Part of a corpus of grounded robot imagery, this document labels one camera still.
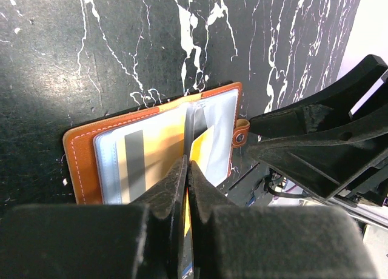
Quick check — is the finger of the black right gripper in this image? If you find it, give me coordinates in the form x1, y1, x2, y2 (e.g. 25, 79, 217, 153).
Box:
247, 109, 387, 200
249, 55, 387, 139

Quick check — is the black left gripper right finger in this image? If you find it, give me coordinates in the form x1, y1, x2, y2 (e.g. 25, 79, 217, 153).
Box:
187, 162, 378, 278

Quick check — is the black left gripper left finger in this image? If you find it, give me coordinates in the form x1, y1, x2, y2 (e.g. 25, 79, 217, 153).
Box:
1, 156, 188, 278

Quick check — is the brown leather card holder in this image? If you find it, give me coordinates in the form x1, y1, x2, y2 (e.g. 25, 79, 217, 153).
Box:
63, 82, 250, 204

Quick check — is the yellow credit card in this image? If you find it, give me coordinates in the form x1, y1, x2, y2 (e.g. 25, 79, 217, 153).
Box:
184, 126, 214, 236

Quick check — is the gold credit card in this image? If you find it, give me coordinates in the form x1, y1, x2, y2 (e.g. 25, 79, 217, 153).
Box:
113, 119, 184, 204

